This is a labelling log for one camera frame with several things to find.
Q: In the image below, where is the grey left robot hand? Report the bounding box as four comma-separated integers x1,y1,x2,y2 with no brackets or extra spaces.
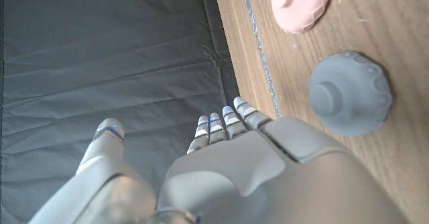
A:
28,96,412,224

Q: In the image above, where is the grey tape outline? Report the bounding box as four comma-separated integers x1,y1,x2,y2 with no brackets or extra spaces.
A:
239,0,282,119

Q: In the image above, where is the black backdrop curtain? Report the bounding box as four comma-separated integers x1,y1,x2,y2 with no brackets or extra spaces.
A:
0,0,241,224

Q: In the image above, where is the small dark grey toy ring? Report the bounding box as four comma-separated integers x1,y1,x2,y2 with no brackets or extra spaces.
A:
308,51,393,137

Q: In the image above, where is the pink toy ring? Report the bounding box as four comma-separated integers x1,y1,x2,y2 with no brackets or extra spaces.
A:
270,0,335,34

